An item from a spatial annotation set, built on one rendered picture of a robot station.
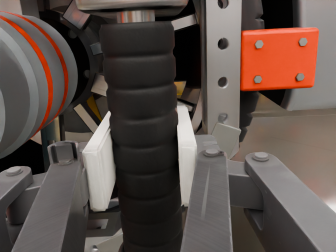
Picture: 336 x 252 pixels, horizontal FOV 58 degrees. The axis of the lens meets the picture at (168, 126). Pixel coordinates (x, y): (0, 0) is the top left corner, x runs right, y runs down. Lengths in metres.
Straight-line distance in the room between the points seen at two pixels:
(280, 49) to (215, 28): 0.08
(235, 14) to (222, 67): 0.06
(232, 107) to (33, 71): 0.22
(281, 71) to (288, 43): 0.03
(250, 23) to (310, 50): 0.10
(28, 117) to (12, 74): 0.05
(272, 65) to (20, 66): 0.27
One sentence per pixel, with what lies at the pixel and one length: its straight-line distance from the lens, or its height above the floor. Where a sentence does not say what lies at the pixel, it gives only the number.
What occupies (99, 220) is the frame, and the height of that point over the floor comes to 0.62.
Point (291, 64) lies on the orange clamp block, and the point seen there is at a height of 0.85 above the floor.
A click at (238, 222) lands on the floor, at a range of 1.55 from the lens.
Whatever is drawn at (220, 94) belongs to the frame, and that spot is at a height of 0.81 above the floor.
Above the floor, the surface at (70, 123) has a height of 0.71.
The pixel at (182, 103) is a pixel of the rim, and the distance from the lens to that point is 0.48.
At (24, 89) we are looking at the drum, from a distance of 0.28.
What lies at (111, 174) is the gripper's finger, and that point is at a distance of 0.16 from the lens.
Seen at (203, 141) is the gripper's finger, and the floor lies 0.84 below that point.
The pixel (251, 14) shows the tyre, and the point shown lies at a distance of 0.46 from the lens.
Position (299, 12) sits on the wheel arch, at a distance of 0.56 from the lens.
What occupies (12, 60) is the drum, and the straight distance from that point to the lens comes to 0.28.
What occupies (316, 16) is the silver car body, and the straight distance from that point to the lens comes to 0.57.
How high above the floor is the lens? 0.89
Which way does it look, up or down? 18 degrees down
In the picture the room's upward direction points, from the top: 3 degrees counter-clockwise
